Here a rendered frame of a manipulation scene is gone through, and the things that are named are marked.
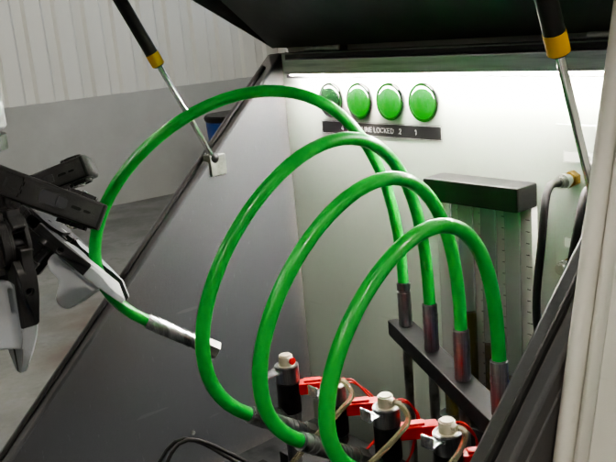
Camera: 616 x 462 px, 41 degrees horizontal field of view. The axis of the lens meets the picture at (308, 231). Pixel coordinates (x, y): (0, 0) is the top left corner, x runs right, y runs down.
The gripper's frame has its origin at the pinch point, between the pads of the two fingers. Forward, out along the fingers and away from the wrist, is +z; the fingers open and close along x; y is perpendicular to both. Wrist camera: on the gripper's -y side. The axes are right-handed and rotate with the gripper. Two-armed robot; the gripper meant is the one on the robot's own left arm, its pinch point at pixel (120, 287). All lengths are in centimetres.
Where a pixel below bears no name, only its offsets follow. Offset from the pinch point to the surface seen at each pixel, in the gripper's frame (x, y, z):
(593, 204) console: 31, -34, 26
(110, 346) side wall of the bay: -20.7, 10.9, 2.9
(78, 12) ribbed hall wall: -629, -48, -226
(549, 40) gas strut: 31, -42, 15
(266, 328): 24.6, -9.6, 13.4
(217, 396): 16.9, -1.0, 14.8
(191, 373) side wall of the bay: -29.4, 8.4, 14.4
